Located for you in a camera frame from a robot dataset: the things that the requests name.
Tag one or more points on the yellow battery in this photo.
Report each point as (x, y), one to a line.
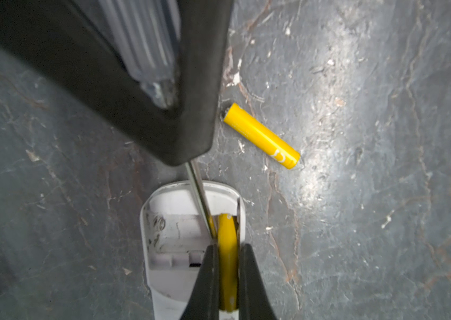
(228, 246)
(260, 136)

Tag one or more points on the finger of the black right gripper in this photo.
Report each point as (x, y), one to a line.
(204, 37)
(55, 38)

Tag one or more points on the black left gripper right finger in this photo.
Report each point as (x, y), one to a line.
(253, 300)

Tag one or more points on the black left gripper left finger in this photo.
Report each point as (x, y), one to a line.
(204, 301)

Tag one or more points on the clear handle screwdriver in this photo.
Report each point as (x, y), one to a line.
(147, 34)

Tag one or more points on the large white remote control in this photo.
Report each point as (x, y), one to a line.
(175, 238)

